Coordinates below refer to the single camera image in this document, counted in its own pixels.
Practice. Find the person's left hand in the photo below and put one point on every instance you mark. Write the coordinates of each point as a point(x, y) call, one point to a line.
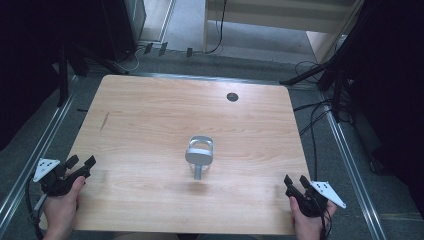
point(63, 206)

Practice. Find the dark cabinet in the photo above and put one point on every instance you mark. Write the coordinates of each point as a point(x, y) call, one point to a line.
point(123, 26)

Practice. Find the grey table grommet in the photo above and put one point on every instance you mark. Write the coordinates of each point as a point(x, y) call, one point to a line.
point(232, 97)

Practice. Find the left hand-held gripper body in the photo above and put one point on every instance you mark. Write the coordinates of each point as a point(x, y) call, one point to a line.
point(53, 180)

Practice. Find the black tripod stand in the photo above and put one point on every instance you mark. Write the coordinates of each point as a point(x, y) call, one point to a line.
point(76, 63)
point(328, 76)

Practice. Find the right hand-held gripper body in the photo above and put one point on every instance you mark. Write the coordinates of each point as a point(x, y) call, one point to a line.
point(313, 198)

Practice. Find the beige wooden cabinet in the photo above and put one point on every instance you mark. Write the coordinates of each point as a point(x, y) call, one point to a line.
point(280, 20)

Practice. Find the aluminium floor rail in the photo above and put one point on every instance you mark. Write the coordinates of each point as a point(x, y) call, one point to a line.
point(31, 160)
point(353, 173)
point(213, 78)

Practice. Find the person's right hand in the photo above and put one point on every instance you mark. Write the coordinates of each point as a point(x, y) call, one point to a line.
point(308, 223)

